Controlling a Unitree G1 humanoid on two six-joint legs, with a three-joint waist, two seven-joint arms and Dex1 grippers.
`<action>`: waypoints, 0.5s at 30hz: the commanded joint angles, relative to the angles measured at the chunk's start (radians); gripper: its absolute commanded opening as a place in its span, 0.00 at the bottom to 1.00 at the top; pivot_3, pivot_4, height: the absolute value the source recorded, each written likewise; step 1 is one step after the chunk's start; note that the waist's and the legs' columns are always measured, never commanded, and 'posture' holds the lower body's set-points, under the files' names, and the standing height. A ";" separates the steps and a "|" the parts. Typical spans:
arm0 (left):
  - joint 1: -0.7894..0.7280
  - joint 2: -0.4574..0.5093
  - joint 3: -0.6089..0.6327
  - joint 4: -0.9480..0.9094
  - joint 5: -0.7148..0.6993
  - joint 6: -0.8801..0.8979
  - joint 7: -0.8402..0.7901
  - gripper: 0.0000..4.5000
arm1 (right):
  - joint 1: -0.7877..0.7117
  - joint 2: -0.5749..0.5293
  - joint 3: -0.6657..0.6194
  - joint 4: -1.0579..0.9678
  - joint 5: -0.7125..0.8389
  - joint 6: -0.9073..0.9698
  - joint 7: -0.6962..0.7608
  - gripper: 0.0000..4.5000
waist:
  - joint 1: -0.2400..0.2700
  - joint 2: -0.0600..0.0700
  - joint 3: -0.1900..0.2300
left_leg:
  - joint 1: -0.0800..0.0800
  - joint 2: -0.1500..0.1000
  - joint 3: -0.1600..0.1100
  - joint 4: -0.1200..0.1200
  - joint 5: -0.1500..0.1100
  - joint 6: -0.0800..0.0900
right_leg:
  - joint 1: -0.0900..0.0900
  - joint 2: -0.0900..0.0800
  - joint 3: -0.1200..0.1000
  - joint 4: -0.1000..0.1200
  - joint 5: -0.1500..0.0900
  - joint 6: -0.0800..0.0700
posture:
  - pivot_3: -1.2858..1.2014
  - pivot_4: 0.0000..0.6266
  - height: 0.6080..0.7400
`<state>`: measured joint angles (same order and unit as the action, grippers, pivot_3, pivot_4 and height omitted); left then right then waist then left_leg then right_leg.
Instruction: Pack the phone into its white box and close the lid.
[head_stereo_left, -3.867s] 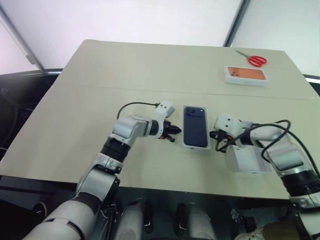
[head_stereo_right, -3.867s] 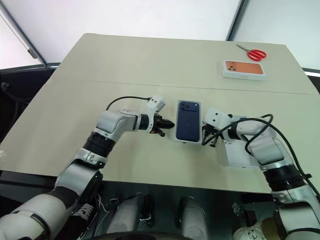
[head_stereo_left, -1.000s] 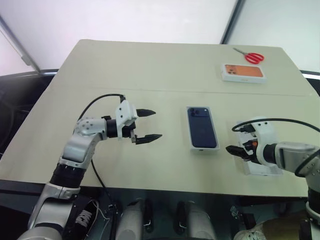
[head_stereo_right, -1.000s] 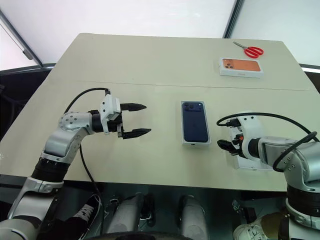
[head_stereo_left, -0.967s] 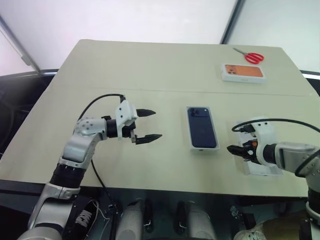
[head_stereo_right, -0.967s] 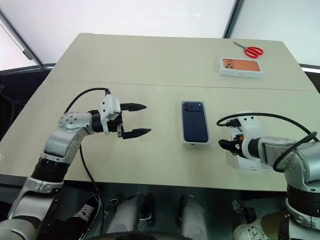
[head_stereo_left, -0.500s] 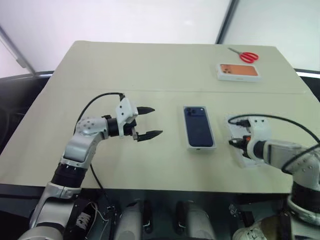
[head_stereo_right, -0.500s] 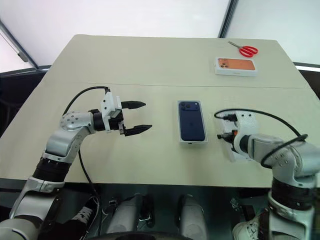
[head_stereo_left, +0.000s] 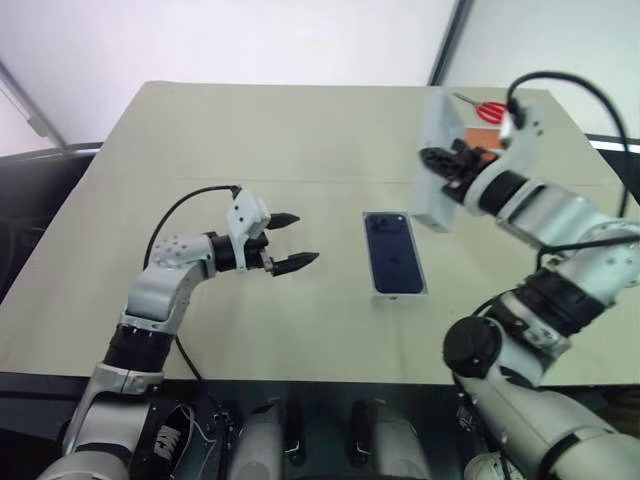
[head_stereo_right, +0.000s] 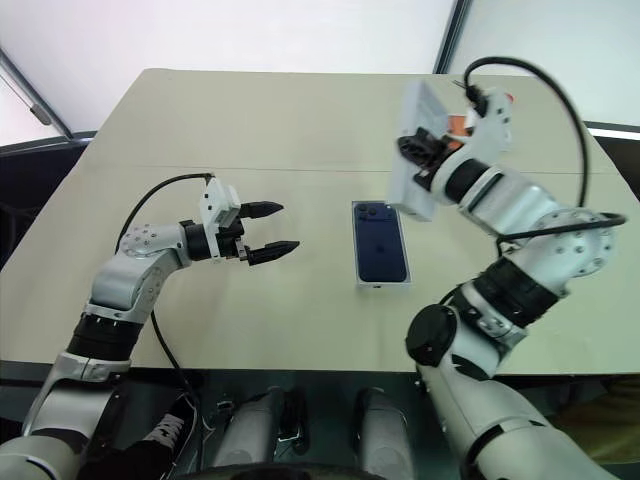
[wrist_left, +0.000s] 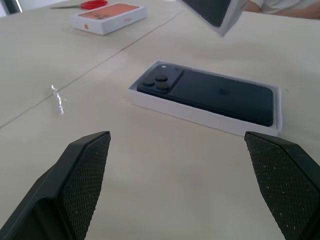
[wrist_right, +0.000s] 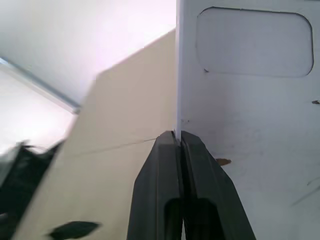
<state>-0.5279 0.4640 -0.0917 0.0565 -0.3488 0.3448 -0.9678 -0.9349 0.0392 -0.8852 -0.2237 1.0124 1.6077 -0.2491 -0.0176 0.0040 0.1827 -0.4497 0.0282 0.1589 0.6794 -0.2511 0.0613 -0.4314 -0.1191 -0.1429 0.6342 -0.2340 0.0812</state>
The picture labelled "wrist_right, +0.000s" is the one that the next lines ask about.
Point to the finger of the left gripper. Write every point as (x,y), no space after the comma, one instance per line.
(72,229)

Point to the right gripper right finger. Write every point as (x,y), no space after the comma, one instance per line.
(210,195)

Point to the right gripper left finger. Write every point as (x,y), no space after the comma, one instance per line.
(155,190)

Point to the white box lid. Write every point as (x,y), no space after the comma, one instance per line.
(250,112)

